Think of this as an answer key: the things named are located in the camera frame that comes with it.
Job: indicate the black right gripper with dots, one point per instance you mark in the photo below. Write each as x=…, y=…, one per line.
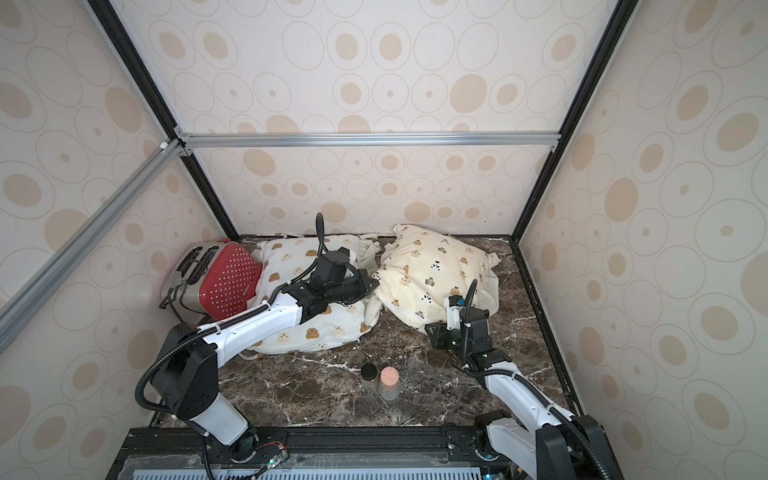
x=442, y=335

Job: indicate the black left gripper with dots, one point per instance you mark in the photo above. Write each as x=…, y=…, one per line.
x=364, y=280

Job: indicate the white bear print pillow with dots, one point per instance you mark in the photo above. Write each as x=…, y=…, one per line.
x=283, y=260

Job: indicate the cream animal print pillow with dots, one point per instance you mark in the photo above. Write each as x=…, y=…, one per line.
x=421, y=269

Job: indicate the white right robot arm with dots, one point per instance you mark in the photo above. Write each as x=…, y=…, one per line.
x=534, y=408

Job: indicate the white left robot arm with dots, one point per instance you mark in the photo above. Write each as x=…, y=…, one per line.
x=183, y=380

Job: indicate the pink cap shaker bottle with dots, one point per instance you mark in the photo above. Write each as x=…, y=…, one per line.
x=389, y=387

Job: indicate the black cap shaker bottle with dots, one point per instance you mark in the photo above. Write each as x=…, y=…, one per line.
x=369, y=377

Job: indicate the red polka dot toaster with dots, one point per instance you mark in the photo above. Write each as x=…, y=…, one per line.
x=212, y=281

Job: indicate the silver aluminium back bar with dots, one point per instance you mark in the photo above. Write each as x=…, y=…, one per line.
x=382, y=139

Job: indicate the silver aluminium bar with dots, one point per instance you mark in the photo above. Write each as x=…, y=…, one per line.
x=382, y=139
x=35, y=293

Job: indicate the silver aluminium left bar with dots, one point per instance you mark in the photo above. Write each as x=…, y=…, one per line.
x=35, y=293

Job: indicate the black frame post left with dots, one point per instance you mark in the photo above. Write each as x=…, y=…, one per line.
x=107, y=16

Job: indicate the black frame post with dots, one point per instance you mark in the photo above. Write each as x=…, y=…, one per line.
x=616, y=26
x=107, y=16

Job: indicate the black frame post right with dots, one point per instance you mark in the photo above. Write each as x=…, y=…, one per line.
x=616, y=26

